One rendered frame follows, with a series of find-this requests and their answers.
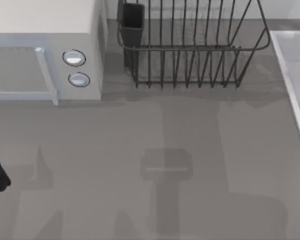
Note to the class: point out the dark cutlery holder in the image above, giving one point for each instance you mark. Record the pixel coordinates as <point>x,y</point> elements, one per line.
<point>131,30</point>

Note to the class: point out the pale microwave oven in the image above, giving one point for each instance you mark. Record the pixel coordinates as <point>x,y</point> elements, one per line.
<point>40,17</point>

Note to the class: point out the microwave oven door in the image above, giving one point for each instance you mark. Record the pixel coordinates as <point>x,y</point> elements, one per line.
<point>17,70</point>

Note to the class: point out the round silver microwave knob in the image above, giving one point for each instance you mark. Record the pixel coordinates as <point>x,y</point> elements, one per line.
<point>78,79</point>
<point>74,58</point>

